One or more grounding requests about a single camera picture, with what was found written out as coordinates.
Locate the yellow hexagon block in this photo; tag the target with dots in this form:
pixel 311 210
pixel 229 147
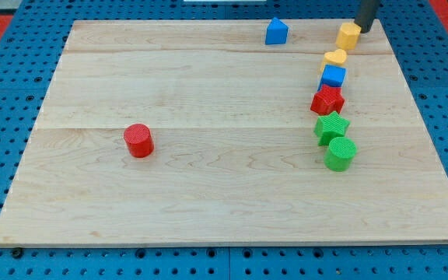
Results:
pixel 348 36

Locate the red cylinder block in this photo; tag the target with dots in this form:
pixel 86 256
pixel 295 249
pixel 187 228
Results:
pixel 138 140

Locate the green star block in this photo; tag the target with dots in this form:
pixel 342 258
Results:
pixel 330 126

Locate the blue cube block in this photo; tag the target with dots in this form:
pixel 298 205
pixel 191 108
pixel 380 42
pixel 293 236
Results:
pixel 333 76

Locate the light wooden board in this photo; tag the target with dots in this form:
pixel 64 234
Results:
pixel 235 160

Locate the blue triangle block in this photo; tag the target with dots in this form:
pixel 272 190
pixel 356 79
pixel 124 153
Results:
pixel 276 32

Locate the yellow heart block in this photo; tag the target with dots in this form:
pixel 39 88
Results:
pixel 337 58

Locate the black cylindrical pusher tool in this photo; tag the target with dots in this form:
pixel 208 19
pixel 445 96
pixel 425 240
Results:
pixel 366 14

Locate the green cylinder block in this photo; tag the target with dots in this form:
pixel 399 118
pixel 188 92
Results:
pixel 339 154

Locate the red star block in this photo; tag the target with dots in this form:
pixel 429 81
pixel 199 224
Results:
pixel 327 99

